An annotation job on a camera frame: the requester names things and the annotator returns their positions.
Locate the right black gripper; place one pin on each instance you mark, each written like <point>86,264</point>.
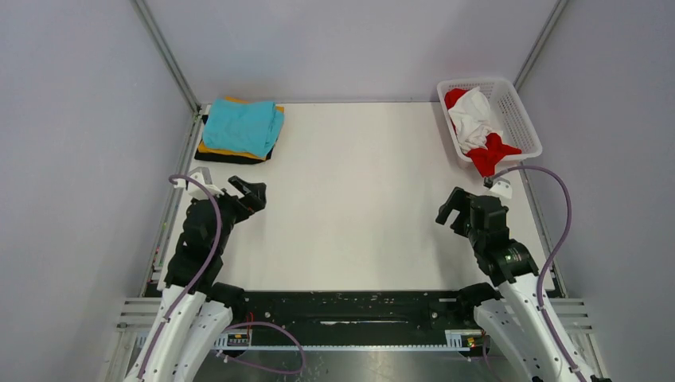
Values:
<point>458,199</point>

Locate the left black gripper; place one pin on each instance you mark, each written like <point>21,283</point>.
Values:
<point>245,207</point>

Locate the white t shirt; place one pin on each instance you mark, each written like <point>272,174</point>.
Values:
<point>471,118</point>

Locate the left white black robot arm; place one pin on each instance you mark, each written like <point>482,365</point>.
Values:
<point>191,272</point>

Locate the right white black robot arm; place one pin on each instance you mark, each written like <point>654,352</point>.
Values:
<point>511,308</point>

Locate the red t shirt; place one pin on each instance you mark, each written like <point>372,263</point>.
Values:
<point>486,160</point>

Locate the folded cyan t shirt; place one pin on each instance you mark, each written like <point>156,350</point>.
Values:
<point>249,128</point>

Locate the folded orange t shirt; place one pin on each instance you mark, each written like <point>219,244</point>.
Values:
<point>240,132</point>

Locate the white plastic basket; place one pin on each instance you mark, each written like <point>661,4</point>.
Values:
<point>507,112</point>

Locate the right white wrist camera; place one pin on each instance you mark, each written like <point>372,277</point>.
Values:
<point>498,187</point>

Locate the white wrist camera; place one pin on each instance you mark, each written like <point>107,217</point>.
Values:
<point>197,183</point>
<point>498,187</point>

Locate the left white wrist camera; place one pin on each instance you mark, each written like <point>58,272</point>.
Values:
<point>197,183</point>

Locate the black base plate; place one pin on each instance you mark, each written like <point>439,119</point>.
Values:
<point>341,319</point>

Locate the white slotted cable duct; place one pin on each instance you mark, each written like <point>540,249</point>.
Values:
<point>451,342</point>

